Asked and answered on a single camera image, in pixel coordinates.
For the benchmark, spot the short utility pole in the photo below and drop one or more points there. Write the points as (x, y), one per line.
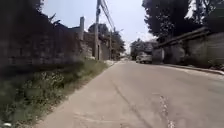
(110, 45)

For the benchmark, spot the pale parked vehicle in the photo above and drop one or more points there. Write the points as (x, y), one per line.
(144, 58)

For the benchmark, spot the distant trees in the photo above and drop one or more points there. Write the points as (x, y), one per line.
(140, 46)

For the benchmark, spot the grey concrete road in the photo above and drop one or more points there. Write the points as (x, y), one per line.
(133, 90)

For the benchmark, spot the tall utility pole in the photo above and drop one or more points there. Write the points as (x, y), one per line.
(96, 31)

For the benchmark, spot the concrete chimney pillar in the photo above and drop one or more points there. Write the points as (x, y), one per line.
(81, 27)

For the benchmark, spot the grass and weed verge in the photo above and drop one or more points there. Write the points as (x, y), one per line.
(40, 90)

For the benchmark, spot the large dark trees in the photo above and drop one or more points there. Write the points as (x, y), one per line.
(173, 16)

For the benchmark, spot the concrete kerb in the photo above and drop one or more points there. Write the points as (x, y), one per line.
(193, 68)

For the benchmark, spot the trees behind stone wall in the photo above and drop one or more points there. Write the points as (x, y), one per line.
(111, 38)

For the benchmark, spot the dark stone wall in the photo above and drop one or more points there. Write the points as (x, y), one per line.
(36, 43)

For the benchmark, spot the grey wall with ledge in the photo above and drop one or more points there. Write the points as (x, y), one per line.
(196, 48)

